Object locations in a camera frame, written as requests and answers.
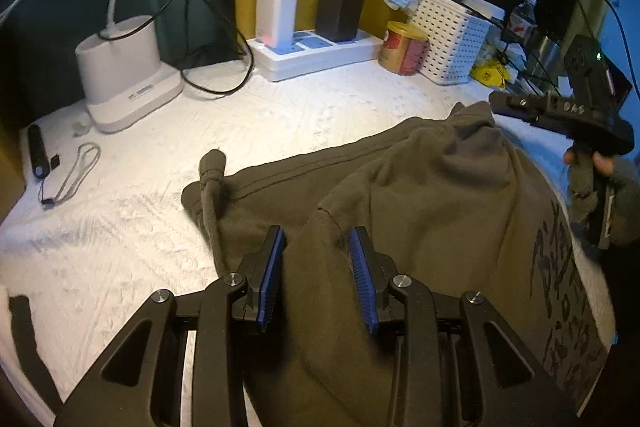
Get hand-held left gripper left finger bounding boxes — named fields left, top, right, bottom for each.
left=52, top=225, right=287, bottom=427

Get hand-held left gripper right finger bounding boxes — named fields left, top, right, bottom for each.
left=346, top=227, right=576, bottom=427

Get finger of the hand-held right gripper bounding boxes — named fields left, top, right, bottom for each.
left=488, top=90, right=568, bottom=128

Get olive green hoodie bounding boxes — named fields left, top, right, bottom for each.
left=181, top=101, right=617, bottom=427

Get person's right hand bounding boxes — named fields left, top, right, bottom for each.
left=563, top=146, right=640, bottom=249

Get yellow snack packet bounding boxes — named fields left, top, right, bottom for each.
left=470, top=61, right=512, bottom=88

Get clear plastic water bottle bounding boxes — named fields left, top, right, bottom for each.
left=507, top=0, right=539, bottom=44

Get white perforated plastic basket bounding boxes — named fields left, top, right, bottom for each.
left=407, top=0, right=494, bottom=86

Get red tin can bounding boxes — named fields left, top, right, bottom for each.
left=378, top=21, right=430, bottom=76

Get white textured table cover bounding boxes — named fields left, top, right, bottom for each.
left=0, top=52, right=576, bottom=408

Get black charger brick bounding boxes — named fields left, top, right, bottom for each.
left=315, top=0, right=365, bottom=43

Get white power strip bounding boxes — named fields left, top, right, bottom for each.
left=246, top=29, right=384, bottom=82

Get white desk lamp base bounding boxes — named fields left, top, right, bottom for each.
left=74, top=0, right=184, bottom=134

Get white charger brick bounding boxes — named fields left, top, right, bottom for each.
left=255, top=0, right=300, bottom=49

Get black cylindrical stick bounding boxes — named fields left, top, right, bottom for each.
left=26, top=124, right=51, bottom=180

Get black lamp cable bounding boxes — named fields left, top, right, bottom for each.
left=97, top=0, right=279, bottom=98

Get grey lanyard cord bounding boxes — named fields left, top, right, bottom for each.
left=40, top=142, right=102, bottom=208

